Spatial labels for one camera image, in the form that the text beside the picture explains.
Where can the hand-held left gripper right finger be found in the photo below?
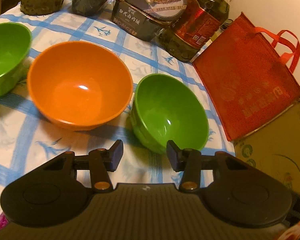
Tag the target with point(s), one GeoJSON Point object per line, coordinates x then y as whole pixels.
{"type": "Point", "coordinates": [173, 157]}

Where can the small green plastic bowl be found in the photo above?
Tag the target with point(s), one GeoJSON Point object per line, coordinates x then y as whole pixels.
{"type": "Point", "coordinates": [170, 112]}

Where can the orange plastic bowl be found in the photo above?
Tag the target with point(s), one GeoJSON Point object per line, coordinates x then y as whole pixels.
{"type": "Point", "coordinates": [79, 85]}

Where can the oval instant rice meal box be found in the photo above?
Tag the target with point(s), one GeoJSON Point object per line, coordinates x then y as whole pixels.
{"type": "Point", "coordinates": [155, 0]}

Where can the large printed cardboard box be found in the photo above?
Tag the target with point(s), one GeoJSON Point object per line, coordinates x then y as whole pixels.
{"type": "Point", "coordinates": [277, 152]}

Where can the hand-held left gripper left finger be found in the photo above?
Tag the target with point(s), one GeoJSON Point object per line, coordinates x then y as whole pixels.
{"type": "Point", "coordinates": [116, 155]}

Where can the dark round food tub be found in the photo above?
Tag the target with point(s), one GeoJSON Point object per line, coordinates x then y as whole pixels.
{"type": "Point", "coordinates": [89, 3]}

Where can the red tote bag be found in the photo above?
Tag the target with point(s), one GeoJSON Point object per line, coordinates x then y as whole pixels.
{"type": "Point", "coordinates": [245, 80]}

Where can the large green plastic bowl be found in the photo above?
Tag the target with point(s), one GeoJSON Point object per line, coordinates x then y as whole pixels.
{"type": "Point", "coordinates": [7, 55]}

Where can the black instant rice meal box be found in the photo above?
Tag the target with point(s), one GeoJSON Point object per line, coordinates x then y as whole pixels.
{"type": "Point", "coordinates": [135, 22]}

